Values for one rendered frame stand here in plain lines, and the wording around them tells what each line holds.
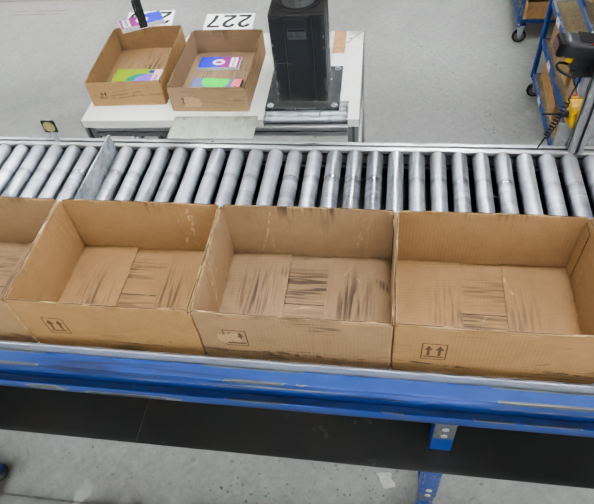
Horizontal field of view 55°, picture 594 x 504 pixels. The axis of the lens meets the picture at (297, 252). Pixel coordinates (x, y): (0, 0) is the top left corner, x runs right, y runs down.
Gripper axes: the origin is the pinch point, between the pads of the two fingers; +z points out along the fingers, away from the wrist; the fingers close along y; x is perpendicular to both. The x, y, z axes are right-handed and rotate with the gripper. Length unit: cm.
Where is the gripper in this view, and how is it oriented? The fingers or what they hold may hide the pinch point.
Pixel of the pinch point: (139, 15)
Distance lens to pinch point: 236.0
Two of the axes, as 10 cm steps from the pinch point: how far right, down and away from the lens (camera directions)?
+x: -9.3, 3.3, -1.8
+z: 0.8, 6.4, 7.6
